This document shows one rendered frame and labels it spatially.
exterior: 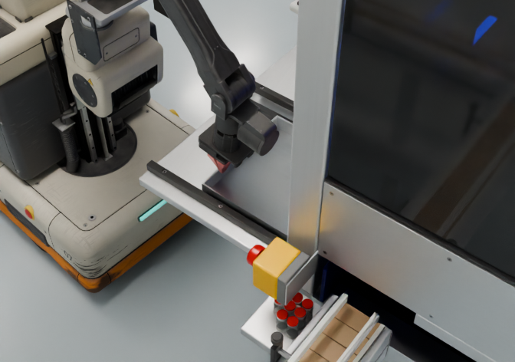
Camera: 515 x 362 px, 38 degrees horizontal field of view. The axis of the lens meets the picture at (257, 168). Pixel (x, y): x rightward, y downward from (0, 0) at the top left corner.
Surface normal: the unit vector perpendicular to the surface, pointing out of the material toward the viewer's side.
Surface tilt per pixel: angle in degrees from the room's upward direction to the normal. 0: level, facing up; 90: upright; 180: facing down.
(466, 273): 90
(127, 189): 0
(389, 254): 90
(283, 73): 0
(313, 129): 90
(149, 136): 0
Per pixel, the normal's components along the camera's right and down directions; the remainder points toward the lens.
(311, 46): -0.61, 0.58
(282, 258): 0.00, -0.68
